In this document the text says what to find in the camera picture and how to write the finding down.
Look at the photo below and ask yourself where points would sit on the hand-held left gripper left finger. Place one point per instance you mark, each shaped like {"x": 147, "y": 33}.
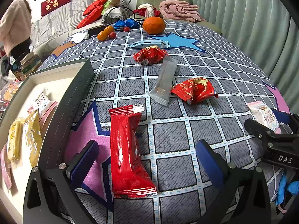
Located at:
{"x": 85, "y": 161}

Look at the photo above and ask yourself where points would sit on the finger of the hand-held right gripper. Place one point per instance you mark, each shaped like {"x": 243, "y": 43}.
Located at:
{"x": 279, "y": 116}
{"x": 257, "y": 127}

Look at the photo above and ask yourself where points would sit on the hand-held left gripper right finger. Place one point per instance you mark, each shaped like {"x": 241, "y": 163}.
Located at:
{"x": 209, "y": 163}

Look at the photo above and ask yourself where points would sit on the pink white snack packet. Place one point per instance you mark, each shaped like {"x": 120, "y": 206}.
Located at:
{"x": 42, "y": 101}
{"x": 262, "y": 115}

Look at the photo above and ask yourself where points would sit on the long red snack packet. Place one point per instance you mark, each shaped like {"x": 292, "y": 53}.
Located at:
{"x": 126, "y": 149}

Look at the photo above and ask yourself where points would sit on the dark green shallow box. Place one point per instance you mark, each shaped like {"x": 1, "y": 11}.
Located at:
{"x": 70, "y": 102}

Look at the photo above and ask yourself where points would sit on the light blue snack packet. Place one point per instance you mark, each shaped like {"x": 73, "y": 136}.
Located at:
{"x": 147, "y": 43}

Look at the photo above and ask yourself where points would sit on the person's right hand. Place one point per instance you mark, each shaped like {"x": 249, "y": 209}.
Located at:
{"x": 286, "y": 187}

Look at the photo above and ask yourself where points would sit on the grey checked star tablecloth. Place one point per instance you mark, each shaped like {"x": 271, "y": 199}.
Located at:
{"x": 186, "y": 130}

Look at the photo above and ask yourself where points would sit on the yellow snack packet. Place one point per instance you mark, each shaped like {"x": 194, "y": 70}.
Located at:
{"x": 15, "y": 142}
{"x": 33, "y": 140}

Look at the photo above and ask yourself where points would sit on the crumpled red snack packet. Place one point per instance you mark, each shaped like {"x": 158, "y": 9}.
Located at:
{"x": 193, "y": 89}
{"x": 150, "y": 54}

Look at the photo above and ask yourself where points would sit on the plain pink snack packet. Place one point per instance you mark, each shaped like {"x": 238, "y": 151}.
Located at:
{"x": 5, "y": 168}

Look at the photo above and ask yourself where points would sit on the translucent grey snack packet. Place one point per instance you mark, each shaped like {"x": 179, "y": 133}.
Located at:
{"x": 163, "y": 79}

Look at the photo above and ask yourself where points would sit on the pale green curtain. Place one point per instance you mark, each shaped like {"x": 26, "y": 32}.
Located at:
{"x": 245, "y": 23}

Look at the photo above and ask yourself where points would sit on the pile of snack bags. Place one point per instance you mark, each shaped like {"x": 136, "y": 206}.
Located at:
{"x": 10, "y": 92}

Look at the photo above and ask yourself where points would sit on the glass jar gold lid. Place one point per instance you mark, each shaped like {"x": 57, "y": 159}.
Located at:
{"x": 30, "y": 63}

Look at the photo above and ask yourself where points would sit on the dark cloth pile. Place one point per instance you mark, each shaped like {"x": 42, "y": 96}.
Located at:
{"x": 5, "y": 66}

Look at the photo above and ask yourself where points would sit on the white tissue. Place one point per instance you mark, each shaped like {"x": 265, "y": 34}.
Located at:
{"x": 78, "y": 37}

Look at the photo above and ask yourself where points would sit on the small orange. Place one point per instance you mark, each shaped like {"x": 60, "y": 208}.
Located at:
{"x": 109, "y": 29}
{"x": 102, "y": 36}

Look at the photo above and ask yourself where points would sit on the cherry tomato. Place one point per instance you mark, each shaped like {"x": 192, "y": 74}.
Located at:
{"x": 112, "y": 35}
{"x": 126, "y": 29}

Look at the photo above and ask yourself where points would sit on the black power adapter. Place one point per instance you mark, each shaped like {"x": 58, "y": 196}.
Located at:
{"x": 93, "y": 31}

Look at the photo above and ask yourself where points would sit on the pink blanket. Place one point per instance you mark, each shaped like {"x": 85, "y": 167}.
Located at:
{"x": 179, "y": 10}

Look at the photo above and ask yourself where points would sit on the grey striped sofa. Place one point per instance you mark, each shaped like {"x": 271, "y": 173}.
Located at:
{"x": 58, "y": 21}

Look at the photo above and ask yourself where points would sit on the blue plastic bag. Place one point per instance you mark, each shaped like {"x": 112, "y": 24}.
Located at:
{"x": 126, "y": 23}

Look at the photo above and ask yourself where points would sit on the red cushion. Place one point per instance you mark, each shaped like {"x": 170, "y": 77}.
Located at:
{"x": 98, "y": 3}
{"x": 90, "y": 17}

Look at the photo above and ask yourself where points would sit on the large orange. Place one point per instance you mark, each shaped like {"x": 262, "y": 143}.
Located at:
{"x": 154, "y": 25}

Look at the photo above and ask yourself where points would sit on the beige fringed throw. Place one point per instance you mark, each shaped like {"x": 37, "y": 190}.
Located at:
{"x": 115, "y": 12}

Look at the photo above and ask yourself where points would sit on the red white plush toy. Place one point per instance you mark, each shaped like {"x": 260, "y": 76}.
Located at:
{"x": 147, "y": 10}

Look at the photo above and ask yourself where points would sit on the green patterned cushion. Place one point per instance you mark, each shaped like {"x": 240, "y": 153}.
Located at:
{"x": 114, "y": 1}

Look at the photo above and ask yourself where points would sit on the red pillow with gold characters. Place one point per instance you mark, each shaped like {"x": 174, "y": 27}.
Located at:
{"x": 56, "y": 1}

